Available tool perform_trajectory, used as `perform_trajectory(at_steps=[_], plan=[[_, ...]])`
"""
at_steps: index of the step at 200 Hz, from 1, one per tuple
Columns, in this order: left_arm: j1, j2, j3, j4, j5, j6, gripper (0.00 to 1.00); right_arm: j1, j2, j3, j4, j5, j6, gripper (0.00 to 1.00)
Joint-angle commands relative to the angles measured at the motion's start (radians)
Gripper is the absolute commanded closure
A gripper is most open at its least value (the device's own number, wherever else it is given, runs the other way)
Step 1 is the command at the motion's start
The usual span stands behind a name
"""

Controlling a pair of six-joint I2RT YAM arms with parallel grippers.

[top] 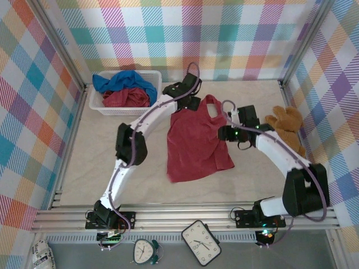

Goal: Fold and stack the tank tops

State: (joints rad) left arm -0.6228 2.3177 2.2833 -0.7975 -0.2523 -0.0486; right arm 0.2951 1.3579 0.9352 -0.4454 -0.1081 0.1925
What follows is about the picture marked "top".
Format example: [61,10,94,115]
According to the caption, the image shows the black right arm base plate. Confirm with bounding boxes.
[234,209,287,228]

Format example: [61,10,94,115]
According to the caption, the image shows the black square analogue clock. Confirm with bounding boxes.
[181,220,222,267]

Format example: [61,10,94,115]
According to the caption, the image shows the newspaper print bag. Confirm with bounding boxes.
[31,239,56,269]

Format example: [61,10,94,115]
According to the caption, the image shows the aluminium frame post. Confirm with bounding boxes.
[279,0,337,87]
[29,0,88,90]

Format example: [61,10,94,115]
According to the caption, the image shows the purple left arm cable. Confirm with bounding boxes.
[98,62,202,251]

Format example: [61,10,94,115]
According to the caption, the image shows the white plastic mesh basket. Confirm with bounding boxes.
[89,70,163,117]

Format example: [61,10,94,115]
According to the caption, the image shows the aluminium side rail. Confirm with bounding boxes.
[49,84,89,210]
[279,81,323,208]

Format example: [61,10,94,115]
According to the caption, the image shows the red tank top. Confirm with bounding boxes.
[102,87,150,108]
[167,94,235,183]

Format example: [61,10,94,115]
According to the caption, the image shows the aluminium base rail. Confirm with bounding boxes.
[30,206,342,233]

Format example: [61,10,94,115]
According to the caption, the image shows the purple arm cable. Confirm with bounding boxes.
[221,100,330,249]
[98,62,202,251]

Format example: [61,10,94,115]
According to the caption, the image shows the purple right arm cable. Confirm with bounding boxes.
[221,100,330,249]

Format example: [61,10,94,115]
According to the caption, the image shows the brown teddy bear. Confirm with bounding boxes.
[265,105,306,157]

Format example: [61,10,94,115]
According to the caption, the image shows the blue tank top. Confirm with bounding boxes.
[93,70,158,107]

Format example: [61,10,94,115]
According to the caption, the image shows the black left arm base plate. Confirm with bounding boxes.
[85,210,136,230]

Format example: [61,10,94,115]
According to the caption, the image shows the small green alarm clock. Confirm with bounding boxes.
[131,239,163,266]

